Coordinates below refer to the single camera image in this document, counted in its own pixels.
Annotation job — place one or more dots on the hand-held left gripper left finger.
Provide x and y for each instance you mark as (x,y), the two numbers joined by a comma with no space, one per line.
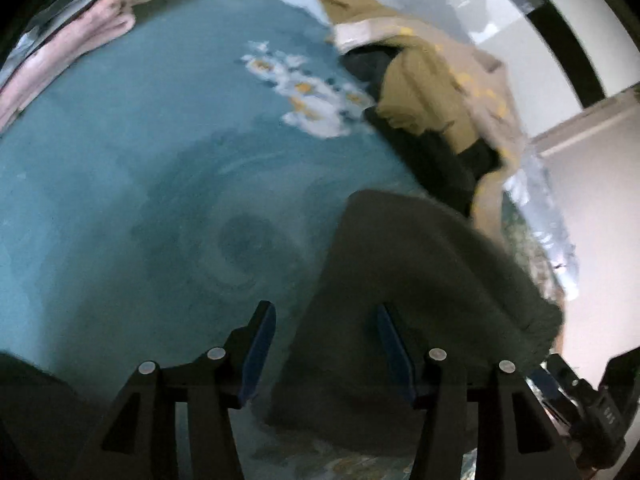
(257,350)

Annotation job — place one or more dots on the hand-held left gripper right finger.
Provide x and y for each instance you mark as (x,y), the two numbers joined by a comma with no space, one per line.
(395,355)

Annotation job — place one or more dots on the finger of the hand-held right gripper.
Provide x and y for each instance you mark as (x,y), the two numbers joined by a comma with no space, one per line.
(562,385)

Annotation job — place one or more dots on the dark grey garment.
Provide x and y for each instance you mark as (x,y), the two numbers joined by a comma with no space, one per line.
(425,270)

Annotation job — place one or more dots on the black garment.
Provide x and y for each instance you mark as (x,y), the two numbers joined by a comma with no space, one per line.
(440,165)

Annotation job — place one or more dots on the dark cloth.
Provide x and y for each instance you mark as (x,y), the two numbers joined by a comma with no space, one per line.
(35,410)

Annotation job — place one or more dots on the mustard yellow garment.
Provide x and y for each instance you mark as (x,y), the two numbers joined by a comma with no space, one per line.
(420,95)

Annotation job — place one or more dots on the cream yellow-dotted garment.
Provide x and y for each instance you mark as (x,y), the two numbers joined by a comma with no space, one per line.
(480,75)

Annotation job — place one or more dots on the pink cloth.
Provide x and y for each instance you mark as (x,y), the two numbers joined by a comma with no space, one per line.
(65,45)

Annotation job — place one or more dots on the white wardrobe with black stripe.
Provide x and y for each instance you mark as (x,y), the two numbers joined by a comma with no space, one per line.
(550,20)

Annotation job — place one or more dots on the grey striped cloth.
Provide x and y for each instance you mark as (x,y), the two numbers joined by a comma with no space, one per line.
(45,25)

